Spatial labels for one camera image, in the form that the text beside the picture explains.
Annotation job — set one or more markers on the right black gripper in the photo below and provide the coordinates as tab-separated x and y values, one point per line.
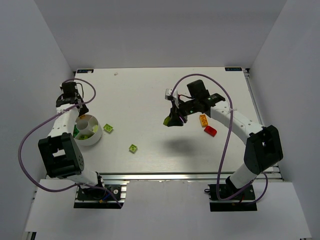
176	115

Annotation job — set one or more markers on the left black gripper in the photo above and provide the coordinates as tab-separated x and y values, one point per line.
83	110

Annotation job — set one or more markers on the orange long lego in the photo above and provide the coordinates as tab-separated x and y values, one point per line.
203	120

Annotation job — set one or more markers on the lime lego table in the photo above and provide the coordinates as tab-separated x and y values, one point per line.
133	148

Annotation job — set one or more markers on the white round divided container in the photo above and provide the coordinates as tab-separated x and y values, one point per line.
93	138

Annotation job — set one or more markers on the dark green square lego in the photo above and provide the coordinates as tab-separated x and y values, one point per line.
75	131

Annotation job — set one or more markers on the blue table label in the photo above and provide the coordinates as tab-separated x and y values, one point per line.
233	69
85	71

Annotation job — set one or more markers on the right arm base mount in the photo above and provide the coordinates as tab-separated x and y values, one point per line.
243	202

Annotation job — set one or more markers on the red sloped lego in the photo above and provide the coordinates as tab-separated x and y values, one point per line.
210	130

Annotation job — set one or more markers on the left blue table label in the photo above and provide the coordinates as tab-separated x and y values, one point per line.
85	71

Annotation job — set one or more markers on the dark green long lego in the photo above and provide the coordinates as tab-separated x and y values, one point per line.
83	137

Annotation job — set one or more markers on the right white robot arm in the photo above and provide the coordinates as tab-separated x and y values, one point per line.
263	147

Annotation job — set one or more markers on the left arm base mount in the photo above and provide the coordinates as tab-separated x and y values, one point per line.
99	199

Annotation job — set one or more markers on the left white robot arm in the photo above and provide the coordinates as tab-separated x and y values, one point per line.
60	153

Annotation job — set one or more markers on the right blue table label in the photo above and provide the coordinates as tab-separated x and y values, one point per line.
233	69

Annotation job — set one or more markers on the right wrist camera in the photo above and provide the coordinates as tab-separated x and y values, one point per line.
172	95

